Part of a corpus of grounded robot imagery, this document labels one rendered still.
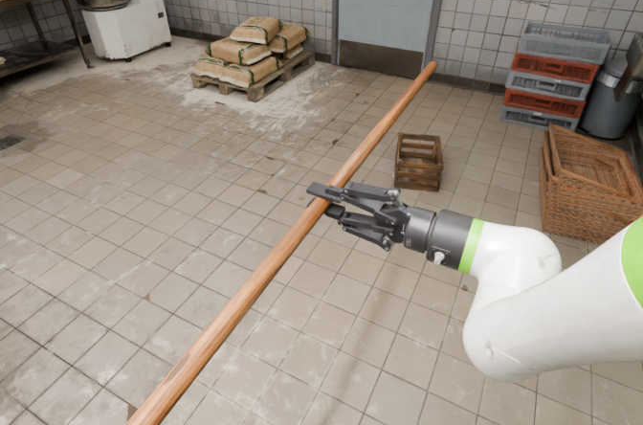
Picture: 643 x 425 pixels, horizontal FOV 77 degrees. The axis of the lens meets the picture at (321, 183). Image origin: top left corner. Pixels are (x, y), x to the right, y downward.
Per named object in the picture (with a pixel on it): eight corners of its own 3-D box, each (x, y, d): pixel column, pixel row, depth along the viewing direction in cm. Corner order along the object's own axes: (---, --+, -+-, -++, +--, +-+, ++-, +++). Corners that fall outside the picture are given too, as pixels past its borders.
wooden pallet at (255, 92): (256, 102, 386) (254, 88, 378) (192, 87, 416) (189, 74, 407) (315, 63, 472) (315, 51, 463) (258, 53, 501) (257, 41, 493)
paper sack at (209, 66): (223, 80, 392) (221, 65, 383) (192, 76, 403) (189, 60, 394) (254, 60, 438) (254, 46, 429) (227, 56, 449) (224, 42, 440)
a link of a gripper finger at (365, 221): (401, 217, 73) (401, 224, 73) (345, 208, 78) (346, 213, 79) (394, 231, 70) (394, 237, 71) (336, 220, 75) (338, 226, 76)
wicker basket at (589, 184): (542, 208, 231) (558, 168, 215) (534, 158, 274) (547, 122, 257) (639, 227, 218) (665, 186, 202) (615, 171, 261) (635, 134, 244)
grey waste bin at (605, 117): (626, 145, 323) (660, 78, 290) (574, 135, 337) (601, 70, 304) (622, 125, 349) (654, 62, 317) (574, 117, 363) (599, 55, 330)
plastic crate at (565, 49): (603, 65, 299) (612, 44, 290) (517, 53, 321) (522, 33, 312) (601, 50, 328) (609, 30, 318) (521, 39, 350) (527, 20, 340)
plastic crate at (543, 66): (591, 84, 307) (600, 65, 298) (509, 70, 332) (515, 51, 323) (594, 68, 335) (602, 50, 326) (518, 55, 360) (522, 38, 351)
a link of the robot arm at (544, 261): (554, 258, 68) (577, 226, 60) (542, 327, 62) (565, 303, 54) (470, 233, 74) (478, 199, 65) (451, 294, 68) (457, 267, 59)
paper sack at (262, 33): (266, 49, 384) (265, 30, 374) (230, 45, 390) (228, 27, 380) (284, 32, 433) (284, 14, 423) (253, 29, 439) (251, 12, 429)
